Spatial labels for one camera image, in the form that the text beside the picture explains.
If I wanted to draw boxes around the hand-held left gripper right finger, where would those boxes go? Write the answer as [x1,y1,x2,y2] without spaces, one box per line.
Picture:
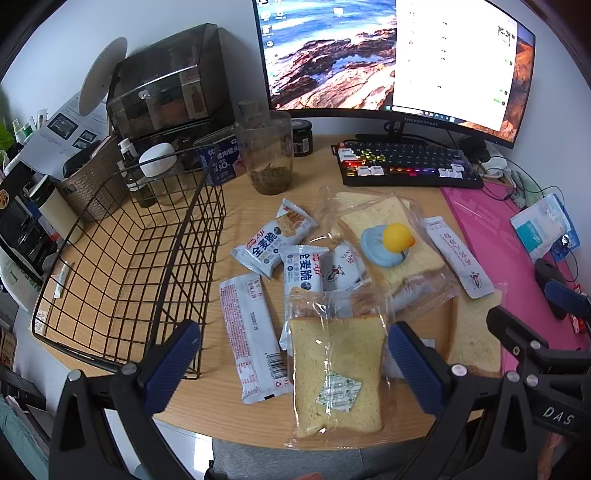
[387,322,550,480]

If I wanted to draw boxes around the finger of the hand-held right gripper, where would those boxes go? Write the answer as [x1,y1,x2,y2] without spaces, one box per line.
[486,305,552,372]
[544,280,591,320]

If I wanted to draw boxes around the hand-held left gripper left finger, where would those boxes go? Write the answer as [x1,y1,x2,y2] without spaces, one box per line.
[48,320,204,480]

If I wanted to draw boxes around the bagged white bread slice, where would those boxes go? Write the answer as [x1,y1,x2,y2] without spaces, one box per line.
[314,185,455,315]
[284,291,393,450]
[445,288,504,377]

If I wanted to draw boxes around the long white snack packet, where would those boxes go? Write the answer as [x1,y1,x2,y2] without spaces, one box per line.
[218,272,293,406]

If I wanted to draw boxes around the black wire basket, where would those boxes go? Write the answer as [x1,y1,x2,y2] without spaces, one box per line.
[31,147,227,380]

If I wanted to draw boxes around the blue white pouch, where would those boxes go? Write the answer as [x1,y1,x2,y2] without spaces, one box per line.
[510,193,580,264]

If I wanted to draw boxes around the long white sachet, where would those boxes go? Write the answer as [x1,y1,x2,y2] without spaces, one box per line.
[422,216,496,300]

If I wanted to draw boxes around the pink desk mat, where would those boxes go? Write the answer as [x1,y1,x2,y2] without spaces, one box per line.
[440,182,591,374]

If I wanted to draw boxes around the pale green cloth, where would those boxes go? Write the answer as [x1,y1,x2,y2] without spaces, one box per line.
[505,171,543,208]

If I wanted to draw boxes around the small white sachet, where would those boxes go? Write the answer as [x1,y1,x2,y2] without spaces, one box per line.
[321,244,365,291]

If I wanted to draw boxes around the yellow duck on blue float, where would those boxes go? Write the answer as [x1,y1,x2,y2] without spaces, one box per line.
[360,226,407,268]

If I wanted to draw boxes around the yellow rubber duck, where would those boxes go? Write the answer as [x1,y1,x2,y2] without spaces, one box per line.
[382,223,416,254]

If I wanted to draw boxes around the white paper tag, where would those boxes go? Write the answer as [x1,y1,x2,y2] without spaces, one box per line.
[53,261,75,298]

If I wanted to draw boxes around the blue white cracker packet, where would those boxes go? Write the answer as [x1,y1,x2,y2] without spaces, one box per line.
[279,244,329,298]
[231,226,289,280]

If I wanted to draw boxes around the orange white cracker packet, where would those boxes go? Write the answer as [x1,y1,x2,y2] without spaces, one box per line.
[276,198,319,245]

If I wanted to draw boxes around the black white tumbler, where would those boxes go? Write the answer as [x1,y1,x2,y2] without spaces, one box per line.
[28,175,84,245]

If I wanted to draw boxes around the black backlit keyboard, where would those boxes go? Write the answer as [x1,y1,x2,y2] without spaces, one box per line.
[331,141,484,191]

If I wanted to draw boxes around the dark spray bottle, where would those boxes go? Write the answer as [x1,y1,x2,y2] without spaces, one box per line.
[117,138,158,208]

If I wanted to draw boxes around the brown woven basket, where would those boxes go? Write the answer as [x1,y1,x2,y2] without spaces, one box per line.
[58,136,134,223]

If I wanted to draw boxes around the blue white tissue pack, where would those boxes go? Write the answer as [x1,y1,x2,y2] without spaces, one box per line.
[194,134,245,185]

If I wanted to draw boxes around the white round jar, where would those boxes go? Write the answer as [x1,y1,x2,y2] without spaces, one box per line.
[139,143,177,177]

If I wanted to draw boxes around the black printed box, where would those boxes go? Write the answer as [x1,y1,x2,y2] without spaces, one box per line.
[0,159,61,278]

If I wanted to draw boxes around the clear plastic cup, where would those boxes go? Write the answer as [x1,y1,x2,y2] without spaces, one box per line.
[234,111,295,195]

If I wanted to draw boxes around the black jar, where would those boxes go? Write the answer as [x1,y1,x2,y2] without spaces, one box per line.
[292,119,314,158]

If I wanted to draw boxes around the printed paper sheets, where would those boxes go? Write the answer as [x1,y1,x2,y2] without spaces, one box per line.
[34,90,112,181]

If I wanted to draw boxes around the smoked acrylic storage box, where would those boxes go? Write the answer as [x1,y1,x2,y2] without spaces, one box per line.
[106,24,236,141]

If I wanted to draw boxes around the green plush toy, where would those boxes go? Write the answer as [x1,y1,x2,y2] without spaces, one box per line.
[0,88,14,155]

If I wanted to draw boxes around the white round disc lamp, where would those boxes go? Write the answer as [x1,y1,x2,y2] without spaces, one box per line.
[78,37,128,117]

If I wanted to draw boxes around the curved computer monitor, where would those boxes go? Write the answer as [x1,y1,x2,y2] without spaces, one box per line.
[252,0,536,149]

